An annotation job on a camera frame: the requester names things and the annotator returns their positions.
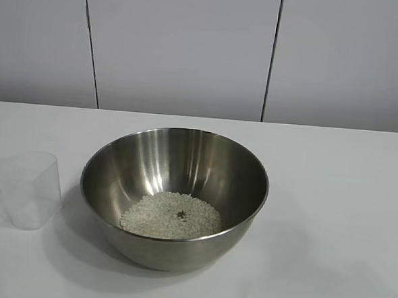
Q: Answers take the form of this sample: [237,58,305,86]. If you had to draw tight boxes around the white rice grains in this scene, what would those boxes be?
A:
[118,187,224,242]

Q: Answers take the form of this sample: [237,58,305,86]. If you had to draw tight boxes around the clear plastic measuring cup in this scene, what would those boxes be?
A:
[0,148,65,233]

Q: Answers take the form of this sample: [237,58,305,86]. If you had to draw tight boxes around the stainless steel mixing bowl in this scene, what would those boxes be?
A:
[74,121,274,278]

